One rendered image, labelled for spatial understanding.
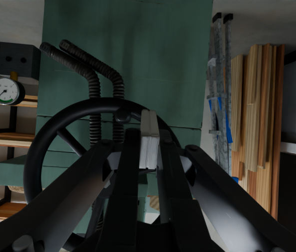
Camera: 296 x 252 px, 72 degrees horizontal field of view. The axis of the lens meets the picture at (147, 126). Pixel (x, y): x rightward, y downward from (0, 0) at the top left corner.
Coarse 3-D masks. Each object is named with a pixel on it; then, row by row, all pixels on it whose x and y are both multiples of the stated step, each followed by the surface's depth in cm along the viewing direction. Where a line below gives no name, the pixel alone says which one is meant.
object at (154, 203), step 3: (150, 195) 58; (153, 195) 57; (156, 195) 56; (150, 198) 58; (153, 198) 57; (156, 198) 56; (150, 201) 58; (153, 201) 57; (156, 201) 56; (150, 204) 57; (153, 204) 57; (156, 204) 56; (153, 207) 57; (156, 207) 56; (159, 210) 55
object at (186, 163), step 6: (162, 132) 18; (168, 132) 18; (162, 138) 17; (168, 138) 17; (180, 150) 15; (180, 156) 14; (186, 156) 14; (186, 162) 14; (186, 168) 14; (192, 168) 14; (186, 174) 15; (192, 174) 15
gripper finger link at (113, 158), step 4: (116, 144) 15; (120, 144) 15; (116, 148) 15; (120, 148) 15; (112, 152) 14; (116, 152) 14; (120, 152) 14; (108, 156) 14; (112, 156) 14; (116, 156) 14; (108, 160) 14; (112, 160) 14; (116, 160) 14; (104, 164) 14; (108, 164) 14; (112, 164) 14; (116, 164) 14; (104, 168) 14; (108, 168) 14; (112, 168) 14; (116, 168) 15
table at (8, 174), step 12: (24, 156) 62; (0, 168) 52; (12, 168) 53; (48, 168) 53; (60, 168) 53; (0, 180) 53; (12, 180) 53; (48, 180) 53; (144, 180) 47; (156, 180) 54; (144, 192) 45; (156, 192) 54
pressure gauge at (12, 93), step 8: (16, 72) 48; (0, 80) 46; (8, 80) 46; (16, 80) 48; (0, 88) 46; (8, 88) 46; (16, 88) 46; (24, 88) 49; (0, 96) 46; (8, 96) 46; (16, 96) 46; (24, 96) 49; (8, 104) 47; (16, 104) 49
